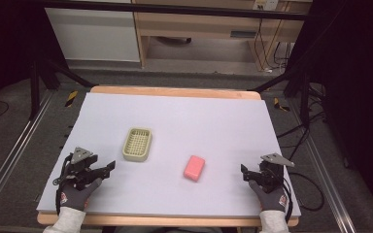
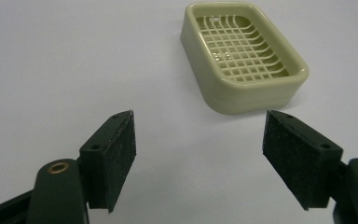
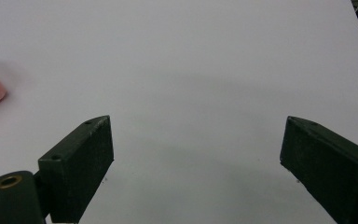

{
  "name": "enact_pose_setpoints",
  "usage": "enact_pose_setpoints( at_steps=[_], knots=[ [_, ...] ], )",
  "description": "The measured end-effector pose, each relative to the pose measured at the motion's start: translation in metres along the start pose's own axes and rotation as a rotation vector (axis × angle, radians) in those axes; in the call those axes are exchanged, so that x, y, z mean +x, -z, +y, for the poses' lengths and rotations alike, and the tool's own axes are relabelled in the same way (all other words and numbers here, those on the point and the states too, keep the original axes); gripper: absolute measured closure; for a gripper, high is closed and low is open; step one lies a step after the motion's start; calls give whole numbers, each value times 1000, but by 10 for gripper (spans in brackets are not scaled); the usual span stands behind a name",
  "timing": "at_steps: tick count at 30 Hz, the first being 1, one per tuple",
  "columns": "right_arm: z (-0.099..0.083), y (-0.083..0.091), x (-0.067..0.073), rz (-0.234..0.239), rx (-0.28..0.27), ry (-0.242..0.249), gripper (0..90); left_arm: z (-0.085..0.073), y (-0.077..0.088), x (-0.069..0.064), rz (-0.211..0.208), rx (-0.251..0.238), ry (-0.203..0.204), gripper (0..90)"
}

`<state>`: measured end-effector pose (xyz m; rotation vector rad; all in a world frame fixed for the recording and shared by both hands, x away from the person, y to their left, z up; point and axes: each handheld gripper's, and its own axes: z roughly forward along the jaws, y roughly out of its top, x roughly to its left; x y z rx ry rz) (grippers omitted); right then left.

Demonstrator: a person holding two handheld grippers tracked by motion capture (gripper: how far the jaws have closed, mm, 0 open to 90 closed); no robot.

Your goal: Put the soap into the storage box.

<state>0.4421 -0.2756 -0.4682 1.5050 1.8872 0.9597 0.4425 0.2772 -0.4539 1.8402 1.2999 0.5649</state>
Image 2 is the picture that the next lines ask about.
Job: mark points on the pale green soap dish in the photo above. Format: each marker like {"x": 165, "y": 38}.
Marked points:
{"x": 245, "y": 59}

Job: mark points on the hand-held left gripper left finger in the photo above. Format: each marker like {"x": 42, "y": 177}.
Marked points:
{"x": 108, "y": 161}

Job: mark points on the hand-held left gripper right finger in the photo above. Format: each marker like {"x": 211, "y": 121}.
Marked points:
{"x": 298, "y": 161}

